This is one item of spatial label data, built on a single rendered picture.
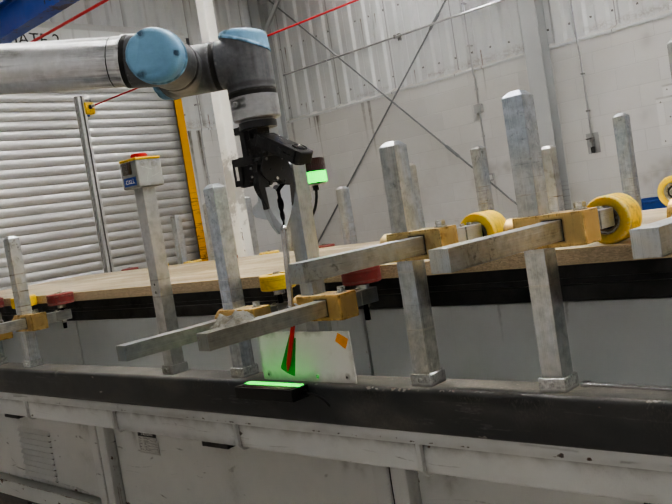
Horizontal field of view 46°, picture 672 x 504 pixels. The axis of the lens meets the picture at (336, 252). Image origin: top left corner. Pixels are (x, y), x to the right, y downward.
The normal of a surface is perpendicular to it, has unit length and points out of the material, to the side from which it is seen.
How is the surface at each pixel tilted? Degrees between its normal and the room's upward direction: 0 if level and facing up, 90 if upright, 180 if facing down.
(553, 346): 90
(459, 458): 90
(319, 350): 90
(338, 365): 90
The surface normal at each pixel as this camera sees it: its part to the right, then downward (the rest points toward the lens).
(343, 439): -0.67, 0.15
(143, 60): 0.00, 0.06
